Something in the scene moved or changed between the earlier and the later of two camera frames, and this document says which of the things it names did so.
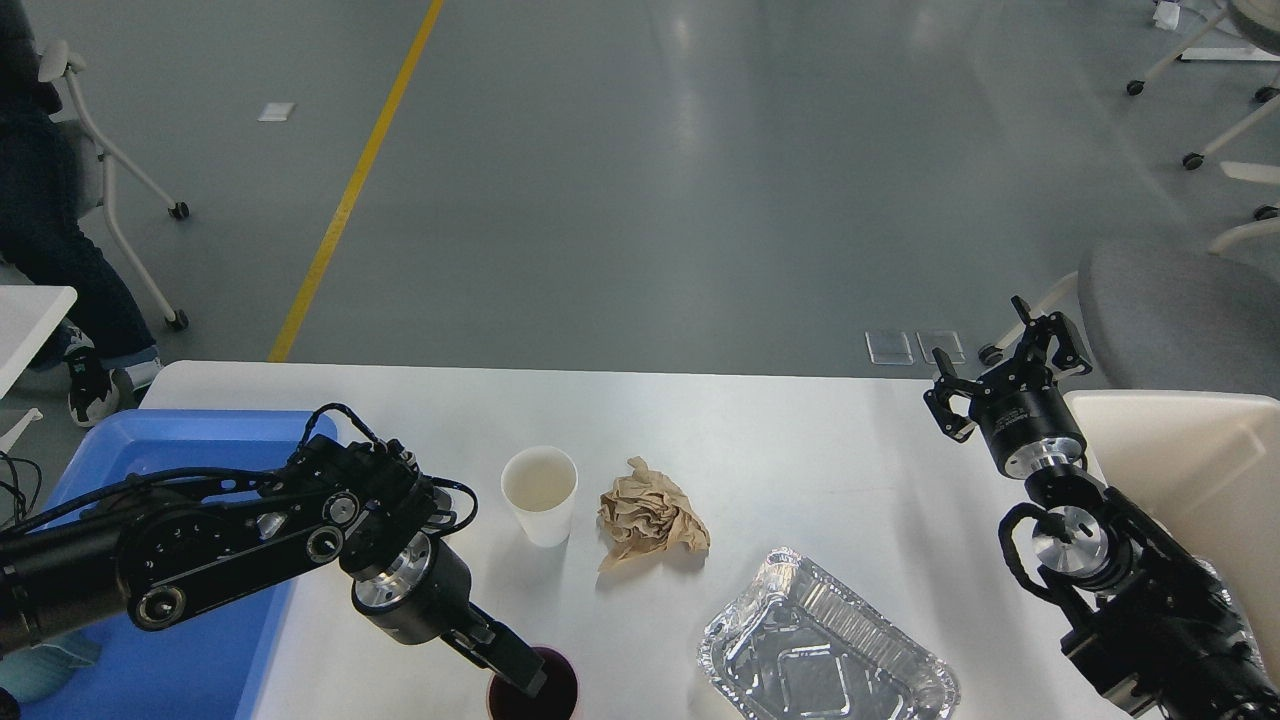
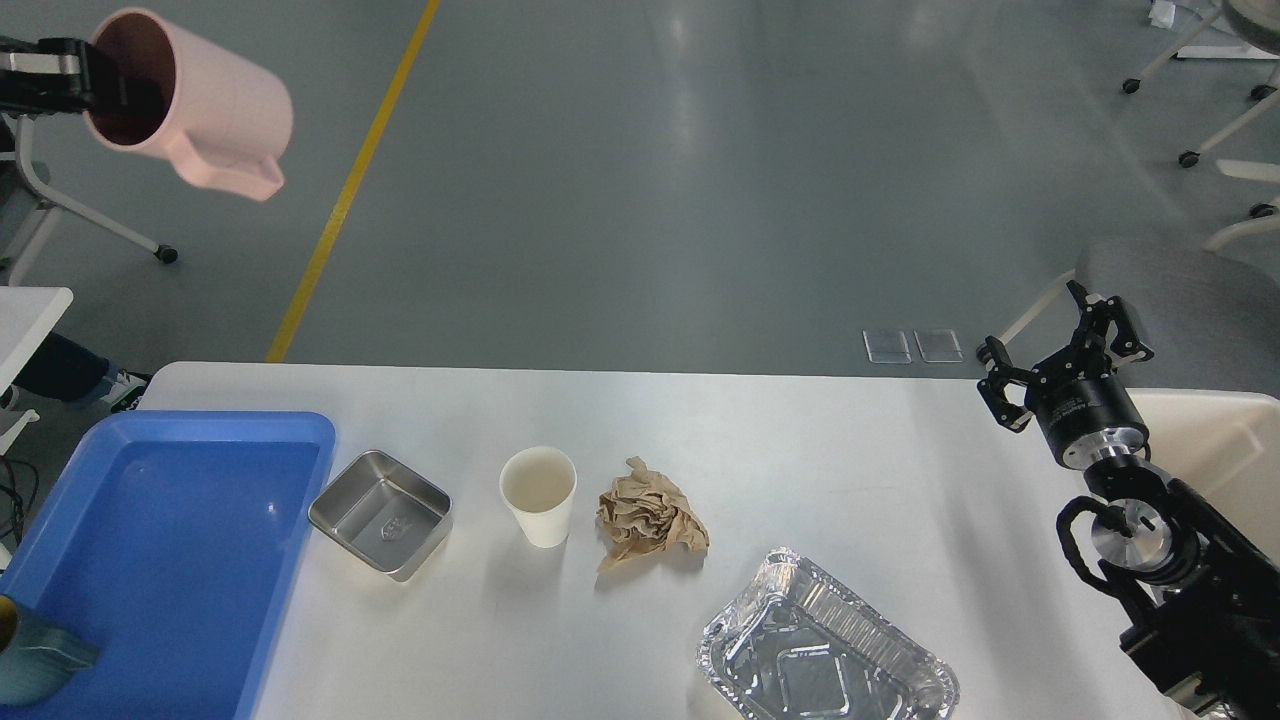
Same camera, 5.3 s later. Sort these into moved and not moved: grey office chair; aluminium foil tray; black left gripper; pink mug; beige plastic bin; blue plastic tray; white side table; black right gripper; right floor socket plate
Moved: pink mug; black right gripper; black left gripper
Not moved: blue plastic tray; beige plastic bin; grey office chair; white side table; right floor socket plate; aluminium foil tray
